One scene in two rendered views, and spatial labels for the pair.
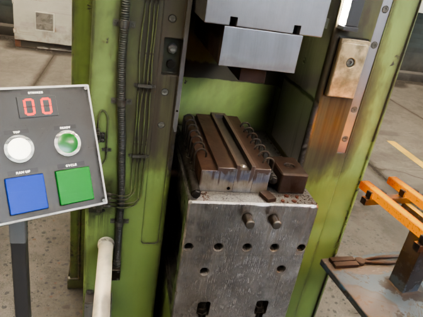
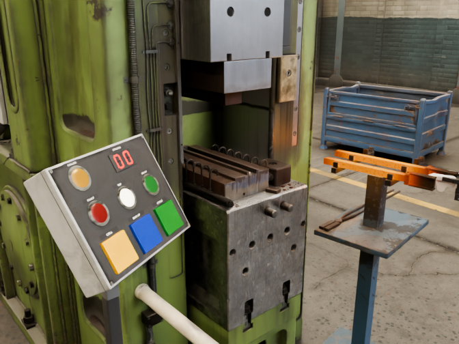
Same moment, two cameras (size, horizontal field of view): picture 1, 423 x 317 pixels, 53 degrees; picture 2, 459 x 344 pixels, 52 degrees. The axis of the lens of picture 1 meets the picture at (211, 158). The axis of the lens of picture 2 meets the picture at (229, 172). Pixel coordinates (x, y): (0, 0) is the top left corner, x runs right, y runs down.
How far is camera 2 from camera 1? 0.68 m
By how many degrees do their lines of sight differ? 25
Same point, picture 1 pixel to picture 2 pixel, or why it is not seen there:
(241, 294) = (272, 281)
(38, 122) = (128, 173)
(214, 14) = (216, 54)
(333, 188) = (295, 175)
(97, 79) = (117, 134)
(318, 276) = not seen: hidden behind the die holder
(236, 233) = (261, 228)
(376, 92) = (305, 91)
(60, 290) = not seen: outside the picture
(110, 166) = not seen: hidden behind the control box
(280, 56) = (261, 76)
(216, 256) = (252, 254)
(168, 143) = (177, 176)
